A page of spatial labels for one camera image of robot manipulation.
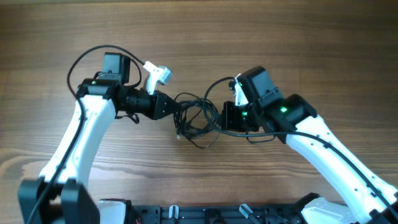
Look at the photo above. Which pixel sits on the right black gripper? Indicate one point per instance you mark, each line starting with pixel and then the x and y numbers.
pixel 228 118

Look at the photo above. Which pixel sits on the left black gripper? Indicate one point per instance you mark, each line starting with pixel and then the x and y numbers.
pixel 159 111

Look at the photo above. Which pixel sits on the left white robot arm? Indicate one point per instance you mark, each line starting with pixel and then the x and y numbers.
pixel 59 194

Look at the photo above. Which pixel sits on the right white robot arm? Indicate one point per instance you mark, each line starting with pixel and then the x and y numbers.
pixel 260 109

